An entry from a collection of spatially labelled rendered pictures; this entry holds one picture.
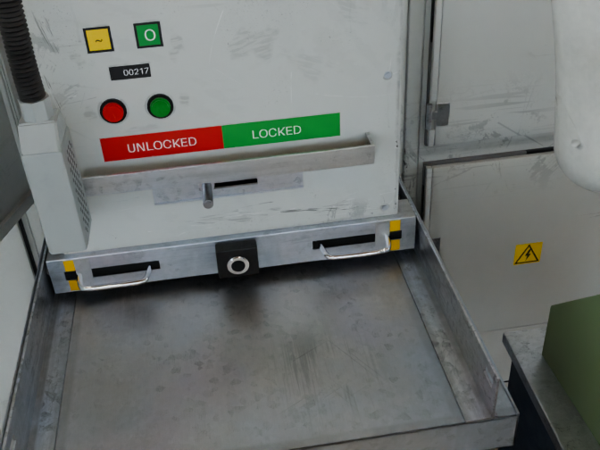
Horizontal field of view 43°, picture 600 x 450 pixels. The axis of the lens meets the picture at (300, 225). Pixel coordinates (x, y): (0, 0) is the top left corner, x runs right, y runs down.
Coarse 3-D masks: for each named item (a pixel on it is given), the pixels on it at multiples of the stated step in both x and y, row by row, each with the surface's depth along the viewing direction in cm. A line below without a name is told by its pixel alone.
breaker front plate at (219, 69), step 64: (64, 0) 89; (128, 0) 90; (192, 0) 91; (256, 0) 92; (320, 0) 93; (384, 0) 94; (64, 64) 93; (128, 64) 94; (192, 64) 95; (256, 64) 97; (320, 64) 98; (384, 64) 99; (128, 128) 99; (192, 128) 100; (384, 128) 105; (128, 192) 104; (192, 192) 106; (256, 192) 107; (320, 192) 109; (384, 192) 111
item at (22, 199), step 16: (0, 48) 123; (0, 96) 129; (16, 96) 129; (0, 112) 129; (0, 128) 129; (0, 144) 130; (16, 144) 135; (0, 160) 130; (16, 160) 135; (0, 176) 130; (16, 176) 135; (0, 192) 131; (16, 192) 136; (0, 208) 131; (16, 208) 135; (0, 224) 131; (0, 240) 127
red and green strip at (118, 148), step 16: (208, 128) 101; (224, 128) 101; (240, 128) 101; (256, 128) 102; (272, 128) 102; (288, 128) 102; (304, 128) 103; (320, 128) 103; (336, 128) 103; (112, 144) 100; (128, 144) 100; (144, 144) 101; (160, 144) 101; (176, 144) 101; (192, 144) 102; (208, 144) 102; (224, 144) 102; (240, 144) 103; (256, 144) 103; (112, 160) 101
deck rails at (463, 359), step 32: (416, 224) 115; (416, 256) 117; (416, 288) 110; (448, 288) 102; (32, 320) 99; (64, 320) 108; (448, 320) 104; (32, 352) 97; (64, 352) 103; (448, 352) 100; (480, 352) 91; (32, 384) 95; (480, 384) 93; (32, 416) 94; (480, 416) 90; (32, 448) 90
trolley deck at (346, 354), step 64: (384, 256) 118; (128, 320) 108; (192, 320) 108; (256, 320) 107; (320, 320) 106; (384, 320) 106; (64, 384) 99; (128, 384) 98; (192, 384) 98; (256, 384) 97; (320, 384) 96; (384, 384) 96; (448, 384) 95; (0, 448) 90; (64, 448) 90; (128, 448) 90; (192, 448) 89; (256, 448) 89; (320, 448) 89; (384, 448) 91; (448, 448) 92
